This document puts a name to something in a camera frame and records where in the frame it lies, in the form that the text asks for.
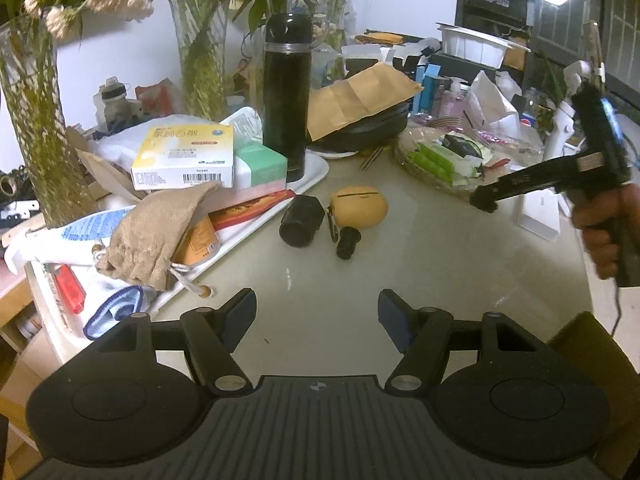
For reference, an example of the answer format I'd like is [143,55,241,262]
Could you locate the brown paper envelope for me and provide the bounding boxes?
[307,62,423,141]

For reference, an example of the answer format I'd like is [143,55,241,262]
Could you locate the small black clip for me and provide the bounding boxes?
[336,226,361,260]

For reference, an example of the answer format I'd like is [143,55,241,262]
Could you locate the red flat packet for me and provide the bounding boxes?
[209,190,296,231]

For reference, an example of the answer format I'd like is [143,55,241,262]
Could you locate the black thermos bottle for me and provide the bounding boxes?
[262,13,312,182]

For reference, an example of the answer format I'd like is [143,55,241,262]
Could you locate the orange snack packet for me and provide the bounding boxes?
[171,216,221,266]

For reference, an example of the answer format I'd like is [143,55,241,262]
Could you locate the yellow earbud case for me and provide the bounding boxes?
[330,186,388,230]

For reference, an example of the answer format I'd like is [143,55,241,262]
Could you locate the glass snack dish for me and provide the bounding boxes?
[392,123,516,196]

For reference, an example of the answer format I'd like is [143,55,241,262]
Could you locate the beige drawstring pouch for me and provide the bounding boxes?
[96,181,220,292]

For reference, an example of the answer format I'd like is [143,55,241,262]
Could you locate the red lighter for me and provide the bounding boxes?
[53,264,86,315]

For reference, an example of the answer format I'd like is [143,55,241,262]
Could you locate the glass vase with stems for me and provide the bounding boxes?
[1,16,96,228]

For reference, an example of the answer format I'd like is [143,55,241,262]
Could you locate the person's right hand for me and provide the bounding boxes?
[572,184,640,280]

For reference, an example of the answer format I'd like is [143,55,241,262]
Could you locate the white food container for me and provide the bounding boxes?
[438,23,512,70]

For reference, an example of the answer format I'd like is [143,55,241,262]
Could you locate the green tissue pack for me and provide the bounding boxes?
[233,141,288,190]

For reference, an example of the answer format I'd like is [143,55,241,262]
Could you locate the white plastic bag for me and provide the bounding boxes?
[464,70,520,139]

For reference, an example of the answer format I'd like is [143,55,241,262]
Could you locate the green wet wipe pack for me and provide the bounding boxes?
[407,143,456,184]

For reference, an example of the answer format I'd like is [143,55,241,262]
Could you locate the white plastic tray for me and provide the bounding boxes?
[18,153,329,325]

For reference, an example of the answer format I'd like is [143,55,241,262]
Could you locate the yellow white medicine box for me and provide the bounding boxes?
[130,124,234,191]

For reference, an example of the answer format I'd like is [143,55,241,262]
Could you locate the black cylindrical adapter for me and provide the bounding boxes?
[279,195,324,248]

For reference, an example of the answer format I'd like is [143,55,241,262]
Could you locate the black knob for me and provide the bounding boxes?
[470,185,498,214]

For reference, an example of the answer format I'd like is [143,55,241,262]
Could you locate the white phone gimbal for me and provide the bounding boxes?
[541,19,609,162]

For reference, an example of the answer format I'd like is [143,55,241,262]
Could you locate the black zip case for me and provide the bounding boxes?
[309,102,410,153]

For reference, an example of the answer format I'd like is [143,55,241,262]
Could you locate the white flat box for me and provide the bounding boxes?
[516,188,561,242]

